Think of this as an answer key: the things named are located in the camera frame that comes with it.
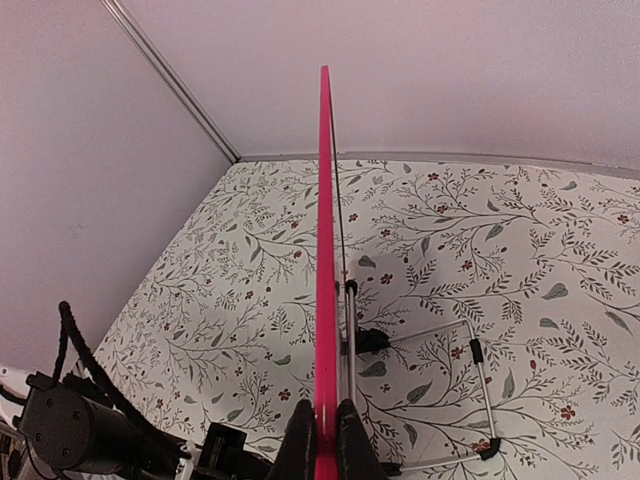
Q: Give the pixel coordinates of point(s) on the metal wire whiteboard stand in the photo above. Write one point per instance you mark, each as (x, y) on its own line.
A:
(424, 401)

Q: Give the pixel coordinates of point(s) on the pink framed whiteboard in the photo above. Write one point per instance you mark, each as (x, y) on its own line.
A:
(326, 381)

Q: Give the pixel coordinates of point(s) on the black whiteboard stand foot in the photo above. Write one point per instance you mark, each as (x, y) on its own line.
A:
(371, 341)

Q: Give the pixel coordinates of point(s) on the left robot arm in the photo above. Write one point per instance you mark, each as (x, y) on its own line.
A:
(71, 433)

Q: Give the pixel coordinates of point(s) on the floral patterned table mat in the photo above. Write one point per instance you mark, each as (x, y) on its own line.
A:
(543, 262)

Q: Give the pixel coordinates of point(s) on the left aluminium frame post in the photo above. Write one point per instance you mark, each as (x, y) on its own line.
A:
(171, 79)

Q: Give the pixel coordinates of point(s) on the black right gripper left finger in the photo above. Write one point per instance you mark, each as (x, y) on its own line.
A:
(296, 458)

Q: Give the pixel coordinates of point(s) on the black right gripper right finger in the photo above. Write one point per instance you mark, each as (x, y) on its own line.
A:
(355, 456)

